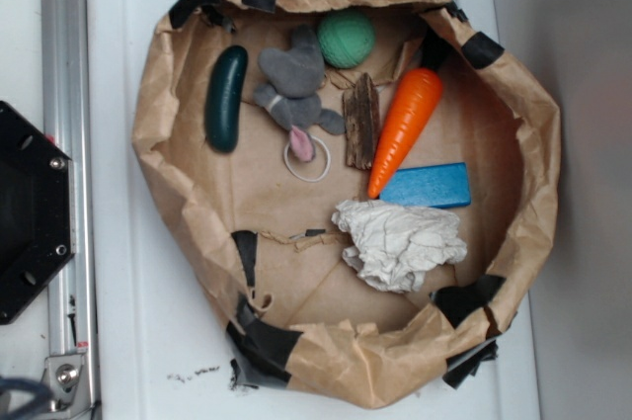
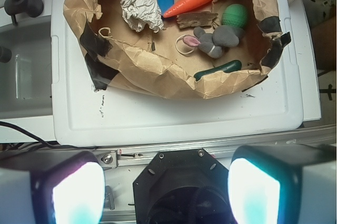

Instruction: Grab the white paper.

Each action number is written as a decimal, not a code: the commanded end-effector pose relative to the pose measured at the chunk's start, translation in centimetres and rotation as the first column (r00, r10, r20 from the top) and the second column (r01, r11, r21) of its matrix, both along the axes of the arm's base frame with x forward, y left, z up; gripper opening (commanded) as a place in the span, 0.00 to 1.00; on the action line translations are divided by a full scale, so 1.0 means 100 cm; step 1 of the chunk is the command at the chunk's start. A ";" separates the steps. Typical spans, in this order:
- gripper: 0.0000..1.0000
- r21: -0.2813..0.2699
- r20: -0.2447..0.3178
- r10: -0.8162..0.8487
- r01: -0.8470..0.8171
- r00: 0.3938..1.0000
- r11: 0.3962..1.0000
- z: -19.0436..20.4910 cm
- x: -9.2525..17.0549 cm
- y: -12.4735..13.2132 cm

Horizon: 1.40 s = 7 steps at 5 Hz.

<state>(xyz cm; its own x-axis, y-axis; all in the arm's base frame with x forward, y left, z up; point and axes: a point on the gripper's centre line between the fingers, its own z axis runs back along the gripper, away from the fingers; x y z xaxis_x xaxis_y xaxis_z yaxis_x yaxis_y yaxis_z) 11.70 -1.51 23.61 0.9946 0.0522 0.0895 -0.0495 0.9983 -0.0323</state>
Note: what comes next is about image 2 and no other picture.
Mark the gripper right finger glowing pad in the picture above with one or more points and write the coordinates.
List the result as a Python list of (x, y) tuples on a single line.
[(293, 183)]

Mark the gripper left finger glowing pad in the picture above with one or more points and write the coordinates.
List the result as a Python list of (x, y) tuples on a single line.
[(51, 187)]

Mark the crumpled white paper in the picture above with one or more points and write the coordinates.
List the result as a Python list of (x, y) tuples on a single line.
[(140, 13)]

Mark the white plastic bin lid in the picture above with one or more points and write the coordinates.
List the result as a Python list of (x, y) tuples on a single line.
[(113, 117)]

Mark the clear plastic container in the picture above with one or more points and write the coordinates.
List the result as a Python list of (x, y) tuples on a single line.
[(27, 77)]

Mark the dark green toy cucumber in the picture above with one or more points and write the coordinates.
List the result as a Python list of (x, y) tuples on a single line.
[(229, 67)]

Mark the grey plush bunny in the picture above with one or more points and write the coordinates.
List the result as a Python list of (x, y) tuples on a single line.
[(214, 43)]

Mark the green ribbed ball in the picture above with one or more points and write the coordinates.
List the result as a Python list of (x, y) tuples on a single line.
[(235, 15)]

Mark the white rubber band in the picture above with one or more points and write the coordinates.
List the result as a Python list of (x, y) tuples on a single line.
[(182, 47)]

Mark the black clamp knob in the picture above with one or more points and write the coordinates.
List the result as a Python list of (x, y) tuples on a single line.
[(33, 8)]

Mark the brown paper bag tray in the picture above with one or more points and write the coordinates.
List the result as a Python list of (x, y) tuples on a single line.
[(148, 62)]

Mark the torn cardboard piece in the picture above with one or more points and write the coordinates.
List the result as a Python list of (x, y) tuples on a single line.
[(196, 19)]

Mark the aluminium frame rail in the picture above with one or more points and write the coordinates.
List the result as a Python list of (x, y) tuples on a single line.
[(218, 148)]

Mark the black octagonal mount plate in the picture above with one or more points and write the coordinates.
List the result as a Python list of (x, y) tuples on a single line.
[(188, 186)]

